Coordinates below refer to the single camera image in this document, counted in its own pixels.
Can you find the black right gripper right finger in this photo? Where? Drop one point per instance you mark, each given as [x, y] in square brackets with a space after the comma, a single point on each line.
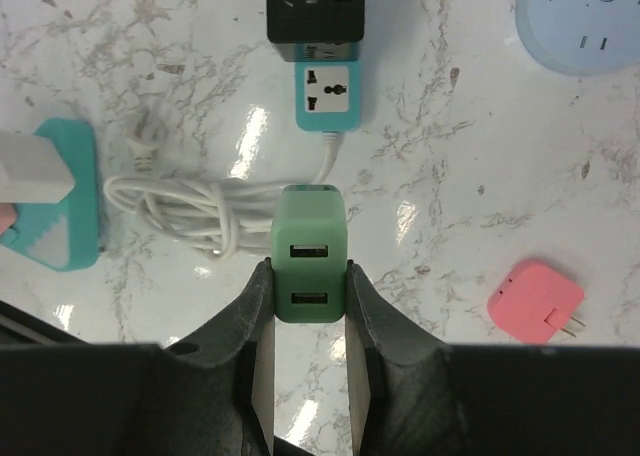
[412, 394]

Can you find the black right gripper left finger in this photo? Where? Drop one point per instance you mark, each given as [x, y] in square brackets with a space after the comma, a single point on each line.
[210, 393]

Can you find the pink plug adapter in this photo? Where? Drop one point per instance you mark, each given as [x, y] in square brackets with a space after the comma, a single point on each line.
[534, 302]

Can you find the green plug adapter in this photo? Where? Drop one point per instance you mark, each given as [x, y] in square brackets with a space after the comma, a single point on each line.
[309, 240]

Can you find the teal triangular power strip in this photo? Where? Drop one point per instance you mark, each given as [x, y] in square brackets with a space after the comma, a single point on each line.
[64, 236]

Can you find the pink cube socket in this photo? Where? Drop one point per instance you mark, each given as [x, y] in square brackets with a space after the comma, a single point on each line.
[8, 217]

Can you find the white charger plug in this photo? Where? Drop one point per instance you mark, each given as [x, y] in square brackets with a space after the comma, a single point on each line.
[32, 171]

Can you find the blue rectangular power strip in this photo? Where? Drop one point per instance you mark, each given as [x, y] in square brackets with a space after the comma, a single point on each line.
[327, 87]

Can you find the black cube charger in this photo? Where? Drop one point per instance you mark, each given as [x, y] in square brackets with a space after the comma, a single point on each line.
[316, 30]

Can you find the blue round power strip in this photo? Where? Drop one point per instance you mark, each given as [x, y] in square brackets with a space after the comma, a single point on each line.
[580, 37]

